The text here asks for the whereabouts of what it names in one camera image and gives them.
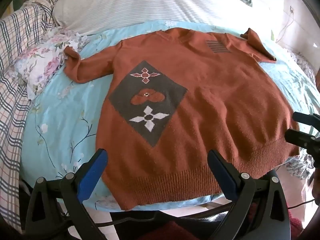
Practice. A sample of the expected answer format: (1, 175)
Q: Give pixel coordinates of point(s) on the pink floral pillow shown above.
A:
(45, 62)

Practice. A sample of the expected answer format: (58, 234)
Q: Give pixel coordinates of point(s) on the grey floral cloth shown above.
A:
(300, 166)

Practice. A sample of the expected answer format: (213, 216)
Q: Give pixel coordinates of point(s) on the light blue floral bed sheet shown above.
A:
(62, 120)

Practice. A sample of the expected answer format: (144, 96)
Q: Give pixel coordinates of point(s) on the white striped pillow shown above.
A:
(137, 2)

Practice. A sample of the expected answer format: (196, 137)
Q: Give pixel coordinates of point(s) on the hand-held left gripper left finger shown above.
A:
(92, 177)

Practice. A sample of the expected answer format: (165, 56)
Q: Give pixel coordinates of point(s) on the plaid blanket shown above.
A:
(12, 105)

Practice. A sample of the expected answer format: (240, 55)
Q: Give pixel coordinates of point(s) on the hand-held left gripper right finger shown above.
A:
(222, 176)

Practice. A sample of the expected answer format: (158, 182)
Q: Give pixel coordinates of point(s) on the orange knit sweater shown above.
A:
(220, 100)

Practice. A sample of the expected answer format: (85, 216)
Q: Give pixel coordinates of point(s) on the wall socket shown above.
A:
(292, 9)

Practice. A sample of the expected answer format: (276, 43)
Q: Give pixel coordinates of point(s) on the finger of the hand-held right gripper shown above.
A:
(306, 118)
(300, 137)

